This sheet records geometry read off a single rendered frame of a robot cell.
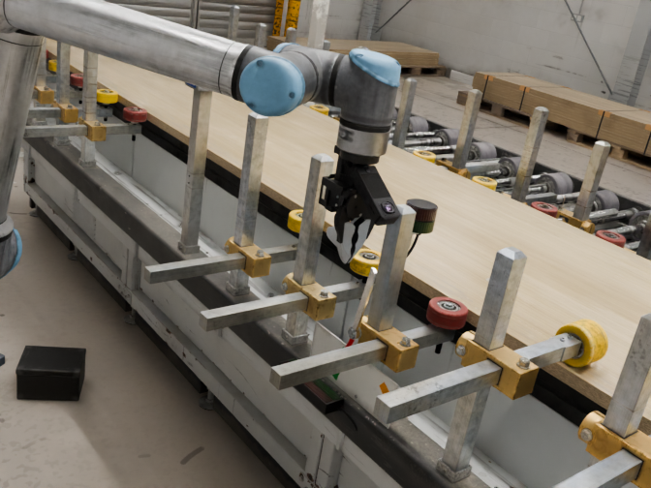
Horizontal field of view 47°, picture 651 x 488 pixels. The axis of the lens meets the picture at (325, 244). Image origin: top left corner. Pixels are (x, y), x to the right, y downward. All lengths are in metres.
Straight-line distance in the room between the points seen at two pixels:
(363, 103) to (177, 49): 0.31
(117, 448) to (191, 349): 0.43
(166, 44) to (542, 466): 1.03
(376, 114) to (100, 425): 1.62
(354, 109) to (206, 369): 1.46
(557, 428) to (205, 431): 1.37
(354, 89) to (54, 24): 0.50
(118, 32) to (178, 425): 1.59
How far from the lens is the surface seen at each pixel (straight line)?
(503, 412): 1.57
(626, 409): 1.13
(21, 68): 1.57
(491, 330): 1.24
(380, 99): 1.26
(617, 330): 1.65
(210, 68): 1.19
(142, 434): 2.53
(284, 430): 2.28
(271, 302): 1.54
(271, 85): 1.15
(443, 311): 1.49
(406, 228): 1.36
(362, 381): 1.50
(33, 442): 2.51
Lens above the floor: 1.55
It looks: 22 degrees down
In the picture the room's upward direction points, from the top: 9 degrees clockwise
